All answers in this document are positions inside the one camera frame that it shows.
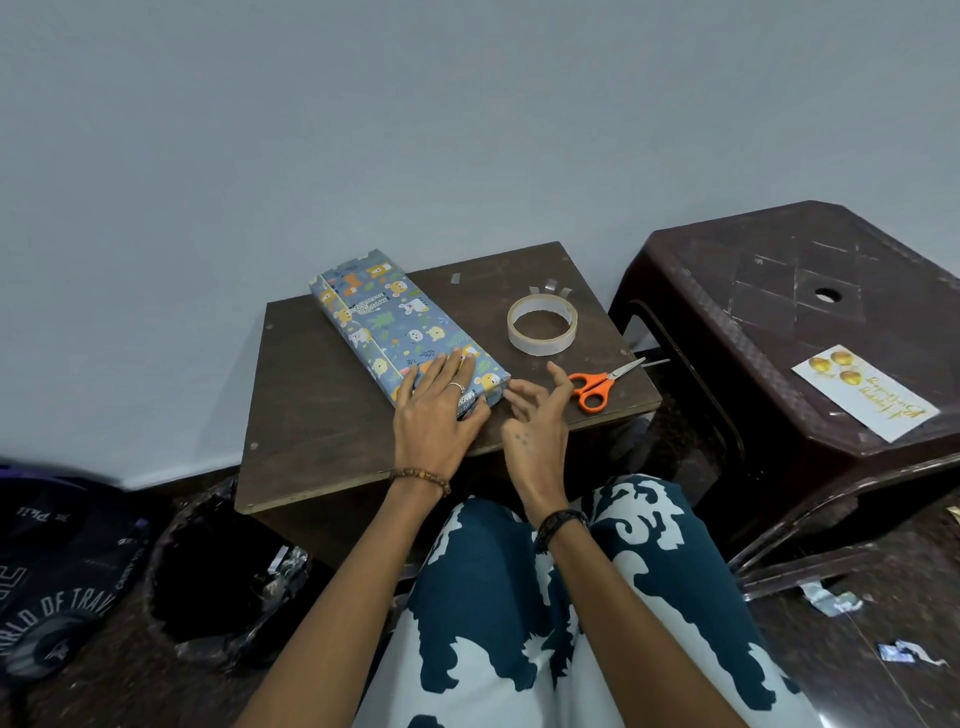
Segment person's left hand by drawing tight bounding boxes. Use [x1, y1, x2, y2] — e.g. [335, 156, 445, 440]
[392, 350, 493, 483]

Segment person's right hand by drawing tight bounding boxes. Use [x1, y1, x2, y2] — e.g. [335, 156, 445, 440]
[500, 361, 576, 520]

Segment blue patterned gift box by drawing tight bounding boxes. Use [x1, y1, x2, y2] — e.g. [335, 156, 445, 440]
[309, 251, 513, 430]

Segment person's left forearm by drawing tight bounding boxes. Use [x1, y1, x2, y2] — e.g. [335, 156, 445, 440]
[234, 480, 451, 728]

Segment person's right forearm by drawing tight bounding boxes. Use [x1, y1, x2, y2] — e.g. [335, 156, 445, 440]
[534, 517, 745, 728]

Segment clear adhesive tape roll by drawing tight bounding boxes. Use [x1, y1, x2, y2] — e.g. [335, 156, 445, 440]
[507, 293, 579, 357]

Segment small brown wooden table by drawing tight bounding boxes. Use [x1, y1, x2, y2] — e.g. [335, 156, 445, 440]
[234, 241, 663, 560]

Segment teal and white patterned trousers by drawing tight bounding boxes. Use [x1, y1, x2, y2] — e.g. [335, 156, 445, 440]
[352, 474, 826, 728]

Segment dark brown plastic stool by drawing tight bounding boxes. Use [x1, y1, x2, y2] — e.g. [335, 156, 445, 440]
[607, 200, 960, 601]

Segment silver wrapping paper scrap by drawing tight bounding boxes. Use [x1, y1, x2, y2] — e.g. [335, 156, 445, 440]
[266, 546, 310, 597]
[799, 580, 864, 618]
[877, 639, 948, 669]

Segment black trash bag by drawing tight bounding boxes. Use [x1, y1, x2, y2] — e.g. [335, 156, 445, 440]
[142, 476, 312, 669]

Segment white card with gold balloons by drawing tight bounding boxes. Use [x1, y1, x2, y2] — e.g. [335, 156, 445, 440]
[791, 345, 941, 444]

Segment dark printed backpack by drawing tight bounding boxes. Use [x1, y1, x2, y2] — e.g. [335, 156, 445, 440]
[0, 461, 155, 687]

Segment orange handled scissors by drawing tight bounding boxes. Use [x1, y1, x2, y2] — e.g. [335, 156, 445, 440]
[567, 357, 672, 414]

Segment brown beaded bracelet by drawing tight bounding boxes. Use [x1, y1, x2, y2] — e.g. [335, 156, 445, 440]
[388, 468, 453, 498]

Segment black cord bracelet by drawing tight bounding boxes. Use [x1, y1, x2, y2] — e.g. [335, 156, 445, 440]
[532, 509, 591, 556]

